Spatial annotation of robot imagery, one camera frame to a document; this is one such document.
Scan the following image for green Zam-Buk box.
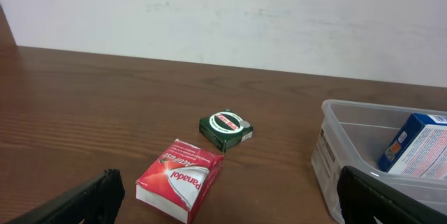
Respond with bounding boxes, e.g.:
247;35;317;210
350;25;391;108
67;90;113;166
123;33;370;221
199;109;254;153

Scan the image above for red Panadol box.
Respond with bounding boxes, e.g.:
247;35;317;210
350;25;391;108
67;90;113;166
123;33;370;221
135;139;224;224

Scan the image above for clear plastic container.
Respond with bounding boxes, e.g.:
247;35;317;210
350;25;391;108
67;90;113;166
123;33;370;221
312;99;446;223

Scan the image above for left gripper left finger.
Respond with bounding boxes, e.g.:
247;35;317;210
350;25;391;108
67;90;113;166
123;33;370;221
7;169;125;224

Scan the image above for blue Kool Fever box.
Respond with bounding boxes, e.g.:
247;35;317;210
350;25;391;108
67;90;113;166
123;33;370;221
378;113;446;180

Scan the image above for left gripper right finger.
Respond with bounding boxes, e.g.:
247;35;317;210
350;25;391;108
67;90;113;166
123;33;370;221
337;165;446;224

